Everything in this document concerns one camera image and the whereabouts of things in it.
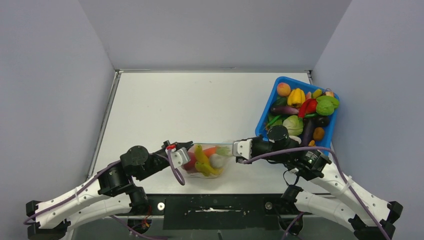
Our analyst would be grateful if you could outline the aluminium table edge rail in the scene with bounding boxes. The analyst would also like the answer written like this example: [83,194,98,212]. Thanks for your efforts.
[86,71,121,180]

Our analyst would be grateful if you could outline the green toy pea pod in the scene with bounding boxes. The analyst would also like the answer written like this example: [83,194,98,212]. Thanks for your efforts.
[266,114,284,128]

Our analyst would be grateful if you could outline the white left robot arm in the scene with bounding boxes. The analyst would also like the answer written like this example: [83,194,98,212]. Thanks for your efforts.
[24,141,194,240]

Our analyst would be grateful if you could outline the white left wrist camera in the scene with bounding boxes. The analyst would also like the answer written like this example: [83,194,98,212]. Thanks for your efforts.
[170,147,191,168]

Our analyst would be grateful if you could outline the red toy chili pepper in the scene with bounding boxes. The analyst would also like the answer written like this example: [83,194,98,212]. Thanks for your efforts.
[298,98,318,118]

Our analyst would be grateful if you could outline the long dark purple toy eggplant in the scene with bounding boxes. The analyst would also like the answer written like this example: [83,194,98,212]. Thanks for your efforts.
[300,118,315,147]

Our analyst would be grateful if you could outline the dark purple toy plum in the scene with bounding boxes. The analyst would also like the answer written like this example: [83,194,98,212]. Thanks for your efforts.
[314,116,331,128]

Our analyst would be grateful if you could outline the toy peach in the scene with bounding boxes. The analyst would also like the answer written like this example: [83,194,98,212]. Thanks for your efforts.
[276,82,292,97]

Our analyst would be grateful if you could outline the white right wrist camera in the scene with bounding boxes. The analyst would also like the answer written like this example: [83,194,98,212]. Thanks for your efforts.
[231,138,253,160]

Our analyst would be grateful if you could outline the yellow toy banana bunch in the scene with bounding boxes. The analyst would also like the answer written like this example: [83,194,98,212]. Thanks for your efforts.
[193,144,223,177]

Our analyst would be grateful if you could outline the clear zip top bag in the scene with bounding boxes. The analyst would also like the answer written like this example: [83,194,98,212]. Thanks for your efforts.
[181,143,234,179]

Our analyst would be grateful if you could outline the white toy garlic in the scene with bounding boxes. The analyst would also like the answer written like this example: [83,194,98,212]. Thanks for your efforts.
[209,153,226,169]

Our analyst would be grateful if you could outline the green bumpy toy fruit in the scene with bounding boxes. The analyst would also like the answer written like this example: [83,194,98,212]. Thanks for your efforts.
[315,95,340,116]

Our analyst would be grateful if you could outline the brown toy potato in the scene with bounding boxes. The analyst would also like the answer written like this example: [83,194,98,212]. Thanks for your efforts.
[313,127,326,142]

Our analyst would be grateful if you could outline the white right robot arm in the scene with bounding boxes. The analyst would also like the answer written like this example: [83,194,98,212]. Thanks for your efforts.
[236,125,403,240]

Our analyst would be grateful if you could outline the pale green toy cabbage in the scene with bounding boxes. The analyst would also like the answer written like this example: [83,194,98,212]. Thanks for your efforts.
[282,115,304,136]

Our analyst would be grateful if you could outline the orange toy carrot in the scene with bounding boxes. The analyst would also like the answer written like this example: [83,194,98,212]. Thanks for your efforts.
[202,145,232,158]

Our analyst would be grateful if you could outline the yellow toy bell pepper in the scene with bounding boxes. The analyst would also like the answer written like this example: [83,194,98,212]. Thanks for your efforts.
[287,88,306,108]

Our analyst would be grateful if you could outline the brown toy walnut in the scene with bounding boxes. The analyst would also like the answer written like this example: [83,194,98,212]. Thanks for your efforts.
[308,139,317,147]

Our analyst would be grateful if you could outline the red toy apple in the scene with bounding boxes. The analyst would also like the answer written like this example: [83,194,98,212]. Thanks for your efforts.
[182,152,197,173]

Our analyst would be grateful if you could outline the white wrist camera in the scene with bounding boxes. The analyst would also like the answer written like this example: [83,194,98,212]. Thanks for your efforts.
[231,138,253,160]
[170,147,191,168]

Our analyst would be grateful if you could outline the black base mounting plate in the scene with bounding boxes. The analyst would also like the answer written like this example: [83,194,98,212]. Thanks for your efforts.
[126,193,299,234]

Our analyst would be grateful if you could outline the green toy bean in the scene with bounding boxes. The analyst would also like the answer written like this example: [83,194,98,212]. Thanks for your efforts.
[265,115,281,130]

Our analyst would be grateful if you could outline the dark green toy avocado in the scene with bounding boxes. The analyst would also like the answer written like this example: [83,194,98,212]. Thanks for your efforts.
[272,97,288,107]

